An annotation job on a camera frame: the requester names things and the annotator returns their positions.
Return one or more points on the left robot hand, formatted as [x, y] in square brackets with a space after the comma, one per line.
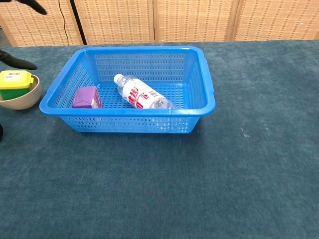
[22, 63]

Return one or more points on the green box with yellow lid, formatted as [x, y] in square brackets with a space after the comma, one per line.
[12, 79]

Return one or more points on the beige round bowl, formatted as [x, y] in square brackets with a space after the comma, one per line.
[22, 102]

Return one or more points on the small purple carton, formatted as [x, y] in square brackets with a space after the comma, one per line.
[84, 95]

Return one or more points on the clear bottle white red label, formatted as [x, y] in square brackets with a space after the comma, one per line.
[137, 93]

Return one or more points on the blue plastic perforated basket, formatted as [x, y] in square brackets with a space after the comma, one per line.
[124, 112]

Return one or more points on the black tripod stand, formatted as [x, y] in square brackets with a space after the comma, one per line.
[77, 22]

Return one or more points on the bamboo folding screen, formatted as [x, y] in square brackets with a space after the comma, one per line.
[199, 20]

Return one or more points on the teal table cloth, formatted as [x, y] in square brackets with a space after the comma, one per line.
[159, 186]

